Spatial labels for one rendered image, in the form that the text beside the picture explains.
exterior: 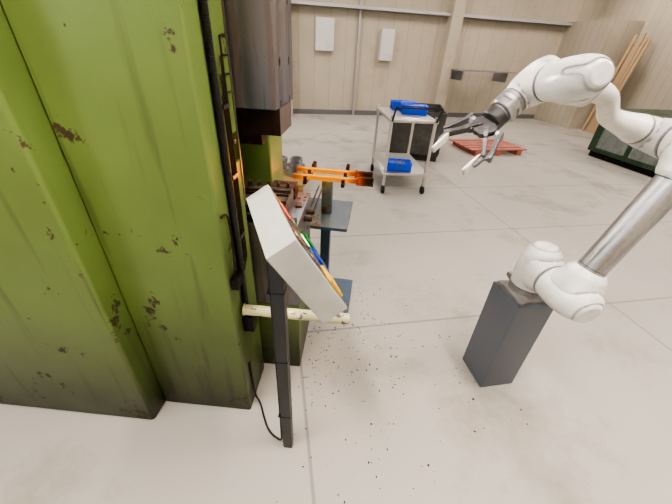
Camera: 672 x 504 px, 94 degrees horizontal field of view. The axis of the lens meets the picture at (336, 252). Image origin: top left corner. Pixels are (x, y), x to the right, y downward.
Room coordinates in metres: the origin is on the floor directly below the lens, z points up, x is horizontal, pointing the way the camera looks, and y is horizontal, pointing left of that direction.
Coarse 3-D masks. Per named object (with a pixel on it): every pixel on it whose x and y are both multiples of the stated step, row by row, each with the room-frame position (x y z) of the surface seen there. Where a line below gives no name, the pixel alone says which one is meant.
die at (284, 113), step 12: (240, 108) 1.21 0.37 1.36; (288, 108) 1.35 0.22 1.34; (240, 120) 1.21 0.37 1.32; (252, 120) 1.21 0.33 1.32; (264, 120) 1.21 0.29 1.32; (276, 120) 1.20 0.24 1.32; (288, 120) 1.34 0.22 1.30; (240, 132) 1.21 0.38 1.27; (252, 132) 1.21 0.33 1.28; (264, 132) 1.21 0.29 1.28; (276, 132) 1.20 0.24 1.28
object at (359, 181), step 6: (294, 174) 1.69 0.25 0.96; (300, 174) 1.69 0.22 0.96; (306, 174) 1.70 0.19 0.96; (312, 174) 1.71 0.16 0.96; (318, 180) 1.68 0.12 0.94; (324, 180) 1.67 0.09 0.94; (330, 180) 1.67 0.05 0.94; (336, 180) 1.67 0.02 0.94; (348, 180) 1.66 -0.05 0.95; (354, 180) 1.66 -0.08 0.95; (360, 180) 1.67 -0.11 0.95; (366, 180) 1.66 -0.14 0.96; (372, 180) 1.66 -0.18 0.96; (372, 186) 1.65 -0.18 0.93
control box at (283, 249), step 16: (256, 192) 0.88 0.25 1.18; (272, 192) 0.84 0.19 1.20; (256, 208) 0.79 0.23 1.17; (272, 208) 0.75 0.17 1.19; (256, 224) 0.71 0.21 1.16; (272, 224) 0.68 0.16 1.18; (288, 224) 0.66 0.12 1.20; (272, 240) 0.62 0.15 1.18; (288, 240) 0.59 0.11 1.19; (304, 240) 0.75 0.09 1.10; (272, 256) 0.57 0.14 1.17; (288, 256) 0.58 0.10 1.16; (304, 256) 0.59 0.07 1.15; (288, 272) 0.58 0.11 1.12; (304, 272) 0.59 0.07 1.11; (320, 272) 0.61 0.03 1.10; (304, 288) 0.59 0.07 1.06; (320, 288) 0.61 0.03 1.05; (320, 304) 0.61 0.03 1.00; (336, 304) 0.63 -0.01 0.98; (320, 320) 0.61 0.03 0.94
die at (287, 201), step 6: (246, 186) 1.39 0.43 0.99; (252, 186) 1.39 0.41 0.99; (258, 186) 1.40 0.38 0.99; (270, 186) 1.41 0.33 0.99; (246, 192) 1.31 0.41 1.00; (252, 192) 1.31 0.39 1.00; (282, 198) 1.28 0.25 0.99; (288, 198) 1.29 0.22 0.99; (246, 204) 1.22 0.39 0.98; (288, 204) 1.29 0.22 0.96; (246, 210) 1.21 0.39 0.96; (288, 210) 1.28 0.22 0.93
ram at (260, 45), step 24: (240, 0) 1.16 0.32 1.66; (264, 0) 1.15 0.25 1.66; (288, 0) 1.41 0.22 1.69; (240, 24) 1.16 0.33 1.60; (264, 24) 1.15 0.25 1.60; (288, 24) 1.39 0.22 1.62; (240, 48) 1.16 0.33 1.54; (264, 48) 1.15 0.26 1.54; (288, 48) 1.38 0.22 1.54; (240, 72) 1.16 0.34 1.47; (264, 72) 1.15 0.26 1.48; (288, 72) 1.37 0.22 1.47; (240, 96) 1.16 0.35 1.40; (264, 96) 1.16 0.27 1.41; (288, 96) 1.36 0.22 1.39
